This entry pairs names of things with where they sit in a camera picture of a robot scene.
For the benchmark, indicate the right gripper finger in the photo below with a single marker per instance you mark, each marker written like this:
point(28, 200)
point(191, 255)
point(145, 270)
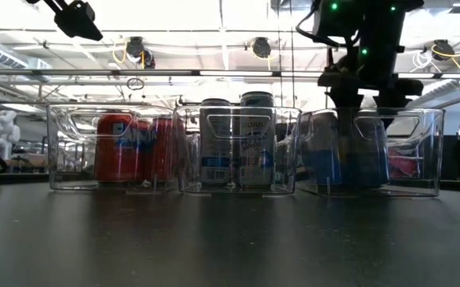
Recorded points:
point(346, 135)
point(387, 113)

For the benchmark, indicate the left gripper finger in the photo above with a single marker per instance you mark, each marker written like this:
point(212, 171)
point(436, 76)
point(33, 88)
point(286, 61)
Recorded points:
point(78, 22)

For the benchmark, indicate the white blue Spindrift can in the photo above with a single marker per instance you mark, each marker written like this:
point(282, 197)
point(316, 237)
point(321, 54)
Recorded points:
point(321, 167)
point(369, 167)

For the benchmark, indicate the clear plastic bin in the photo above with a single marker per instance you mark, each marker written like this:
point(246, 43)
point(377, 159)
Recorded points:
point(189, 167)
point(429, 167)
point(66, 159)

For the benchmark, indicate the red Fanta soda can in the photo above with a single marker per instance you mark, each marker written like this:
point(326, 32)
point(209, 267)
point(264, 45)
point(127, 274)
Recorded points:
point(166, 155)
point(114, 159)

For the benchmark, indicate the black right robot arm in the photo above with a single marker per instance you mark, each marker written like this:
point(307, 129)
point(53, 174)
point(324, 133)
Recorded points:
point(377, 24)

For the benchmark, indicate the white robot figure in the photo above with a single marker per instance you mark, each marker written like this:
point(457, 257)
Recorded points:
point(2, 131)

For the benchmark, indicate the black horizontal frame beam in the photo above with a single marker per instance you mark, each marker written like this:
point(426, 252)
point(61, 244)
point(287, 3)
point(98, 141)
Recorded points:
point(94, 73)

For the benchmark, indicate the black aluminium table frame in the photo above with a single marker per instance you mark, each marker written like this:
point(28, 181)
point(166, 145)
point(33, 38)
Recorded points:
point(14, 178)

